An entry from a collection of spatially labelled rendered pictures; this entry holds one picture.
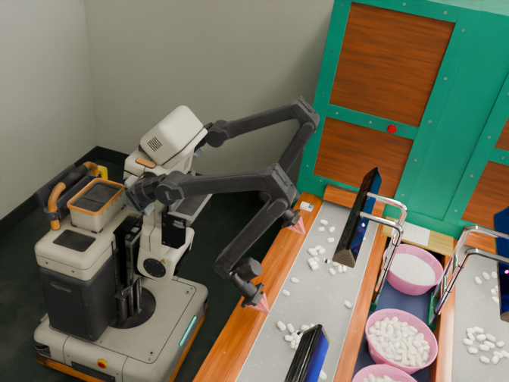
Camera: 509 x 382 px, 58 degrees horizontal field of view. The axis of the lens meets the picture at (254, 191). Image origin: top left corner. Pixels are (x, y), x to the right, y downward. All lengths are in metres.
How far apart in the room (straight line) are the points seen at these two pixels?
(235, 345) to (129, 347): 0.73
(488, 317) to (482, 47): 1.09
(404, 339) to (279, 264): 0.57
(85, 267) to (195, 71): 1.80
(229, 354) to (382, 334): 0.60
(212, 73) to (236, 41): 0.29
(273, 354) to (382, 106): 1.18
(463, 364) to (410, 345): 0.19
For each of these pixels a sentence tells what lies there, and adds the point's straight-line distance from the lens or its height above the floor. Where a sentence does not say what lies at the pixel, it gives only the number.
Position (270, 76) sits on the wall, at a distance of 3.16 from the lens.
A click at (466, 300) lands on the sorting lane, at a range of 2.21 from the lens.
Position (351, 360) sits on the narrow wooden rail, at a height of 0.76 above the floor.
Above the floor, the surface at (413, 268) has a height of 0.73.
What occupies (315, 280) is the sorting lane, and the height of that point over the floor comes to 0.74.
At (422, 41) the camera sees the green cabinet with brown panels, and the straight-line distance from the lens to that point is 2.11.
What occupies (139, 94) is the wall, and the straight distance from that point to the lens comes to 3.62.
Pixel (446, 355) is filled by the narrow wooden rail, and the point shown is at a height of 0.77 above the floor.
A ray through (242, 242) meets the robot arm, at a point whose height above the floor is 1.11.
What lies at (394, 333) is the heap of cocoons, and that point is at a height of 0.72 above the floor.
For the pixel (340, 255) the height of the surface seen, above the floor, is 1.08.
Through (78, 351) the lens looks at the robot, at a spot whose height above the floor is 0.26.
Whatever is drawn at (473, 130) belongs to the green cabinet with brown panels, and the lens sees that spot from 2.22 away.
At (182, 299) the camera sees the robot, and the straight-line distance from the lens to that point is 2.48.
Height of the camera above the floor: 2.13
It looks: 34 degrees down
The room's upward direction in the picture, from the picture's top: 8 degrees clockwise
